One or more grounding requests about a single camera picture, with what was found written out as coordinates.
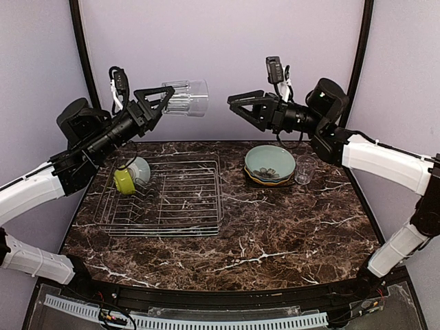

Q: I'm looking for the clear faceted glass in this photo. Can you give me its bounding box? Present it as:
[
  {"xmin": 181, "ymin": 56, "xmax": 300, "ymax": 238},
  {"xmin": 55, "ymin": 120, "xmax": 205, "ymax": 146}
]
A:
[{"xmin": 162, "ymin": 80, "xmax": 209, "ymax": 118}]

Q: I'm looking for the pale green plate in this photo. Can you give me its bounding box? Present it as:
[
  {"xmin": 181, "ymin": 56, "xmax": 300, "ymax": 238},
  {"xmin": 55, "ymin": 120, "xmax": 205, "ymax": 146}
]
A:
[{"xmin": 245, "ymin": 145, "xmax": 296, "ymax": 179}]

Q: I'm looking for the clear ribbed glass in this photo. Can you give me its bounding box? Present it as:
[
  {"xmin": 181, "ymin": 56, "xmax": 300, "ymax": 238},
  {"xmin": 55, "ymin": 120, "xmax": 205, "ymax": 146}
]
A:
[{"xmin": 294, "ymin": 155, "xmax": 317, "ymax": 185}]

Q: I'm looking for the lime green bowl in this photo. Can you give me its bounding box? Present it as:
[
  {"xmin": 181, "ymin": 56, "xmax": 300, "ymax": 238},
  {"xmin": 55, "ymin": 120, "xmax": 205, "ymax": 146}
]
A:
[{"xmin": 113, "ymin": 168, "xmax": 135, "ymax": 195}]

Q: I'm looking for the blue polka dot plate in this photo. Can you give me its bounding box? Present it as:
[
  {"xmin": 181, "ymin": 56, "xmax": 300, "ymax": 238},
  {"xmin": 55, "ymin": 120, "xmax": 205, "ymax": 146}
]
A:
[{"xmin": 245, "ymin": 168, "xmax": 292, "ymax": 181}]

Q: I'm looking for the yellow polka dot plate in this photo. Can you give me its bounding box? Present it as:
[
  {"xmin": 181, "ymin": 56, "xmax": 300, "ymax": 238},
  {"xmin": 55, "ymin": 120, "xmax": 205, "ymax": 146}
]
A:
[{"xmin": 247, "ymin": 173, "xmax": 291, "ymax": 187}]

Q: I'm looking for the black square floral plate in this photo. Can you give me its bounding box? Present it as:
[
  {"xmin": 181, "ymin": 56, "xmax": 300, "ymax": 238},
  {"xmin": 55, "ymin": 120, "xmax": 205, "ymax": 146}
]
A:
[{"xmin": 245, "ymin": 180, "xmax": 296, "ymax": 189}]

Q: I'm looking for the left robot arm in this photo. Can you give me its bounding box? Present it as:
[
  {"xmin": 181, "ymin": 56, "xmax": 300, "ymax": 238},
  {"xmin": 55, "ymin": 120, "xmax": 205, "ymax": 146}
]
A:
[{"xmin": 1, "ymin": 86, "xmax": 175, "ymax": 285}]

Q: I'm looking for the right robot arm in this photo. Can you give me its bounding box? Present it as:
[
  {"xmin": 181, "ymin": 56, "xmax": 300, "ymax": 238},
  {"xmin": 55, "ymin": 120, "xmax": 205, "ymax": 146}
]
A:
[{"xmin": 227, "ymin": 78, "xmax": 439, "ymax": 278}]

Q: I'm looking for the light teal checkered bowl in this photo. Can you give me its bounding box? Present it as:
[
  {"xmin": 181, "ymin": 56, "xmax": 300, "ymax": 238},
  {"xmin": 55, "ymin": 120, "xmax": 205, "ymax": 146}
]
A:
[{"xmin": 126, "ymin": 157, "xmax": 151, "ymax": 184}]

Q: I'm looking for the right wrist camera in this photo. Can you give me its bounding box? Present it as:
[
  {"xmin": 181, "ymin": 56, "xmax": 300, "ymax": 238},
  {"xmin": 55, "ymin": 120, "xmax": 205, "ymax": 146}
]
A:
[{"xmin": 265, "ymin": 56, "xmax": 294, "ymax": 102}]

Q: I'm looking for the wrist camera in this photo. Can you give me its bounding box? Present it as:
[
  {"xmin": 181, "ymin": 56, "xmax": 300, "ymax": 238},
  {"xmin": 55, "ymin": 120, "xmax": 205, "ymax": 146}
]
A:
[
  {"xmin": 265, "ymin": 56, "xmax": 294, "ymax": 102},
  {"xmin": 109, "ymin": 66, "xmax": 130, "ymax": 116}
]

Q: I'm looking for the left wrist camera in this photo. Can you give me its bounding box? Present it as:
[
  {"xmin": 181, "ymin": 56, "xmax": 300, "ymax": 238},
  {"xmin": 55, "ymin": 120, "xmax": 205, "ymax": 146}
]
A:
[{"xmin": 109, "ymin": 66, "xmax": 130, "ymax": 116}]

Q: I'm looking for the metal wire dish rack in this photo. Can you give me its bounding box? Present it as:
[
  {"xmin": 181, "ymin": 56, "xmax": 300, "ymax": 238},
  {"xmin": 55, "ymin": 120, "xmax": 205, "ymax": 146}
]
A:
[{"xmin": 93, "ymin": 152, "xmax": 223, "ymax": 237}]

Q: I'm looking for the left black frame post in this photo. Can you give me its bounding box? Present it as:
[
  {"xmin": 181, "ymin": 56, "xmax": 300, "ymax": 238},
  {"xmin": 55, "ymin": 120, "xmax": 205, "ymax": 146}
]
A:
[{"xmin": 69, "ymin": 0, "xmax": 101, "ymax": 109}]

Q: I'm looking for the black frame post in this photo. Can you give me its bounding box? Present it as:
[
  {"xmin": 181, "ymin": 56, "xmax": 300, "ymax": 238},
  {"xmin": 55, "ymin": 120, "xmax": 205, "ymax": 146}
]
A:
[
  {"xmin": 340, "ymin": 0, "xmax": 375, "ymax": 127},
  {"xmin": 69, "ymin": 0, "xmax": 101, "ymax": 109}
]

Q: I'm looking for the right black frame post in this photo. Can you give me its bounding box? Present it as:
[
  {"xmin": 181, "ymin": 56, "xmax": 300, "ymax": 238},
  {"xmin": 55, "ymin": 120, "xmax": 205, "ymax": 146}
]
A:
[{"xmin": 340, "ymin": 0, "xmax": 375, "ymax": 127}]

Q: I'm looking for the white slotted cable duct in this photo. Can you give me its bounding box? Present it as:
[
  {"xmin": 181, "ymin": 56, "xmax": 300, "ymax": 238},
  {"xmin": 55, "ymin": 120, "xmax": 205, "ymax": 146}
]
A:
[{"xmin": 43, "ymin": 294, "xmax": 329, "ymax": 330}]

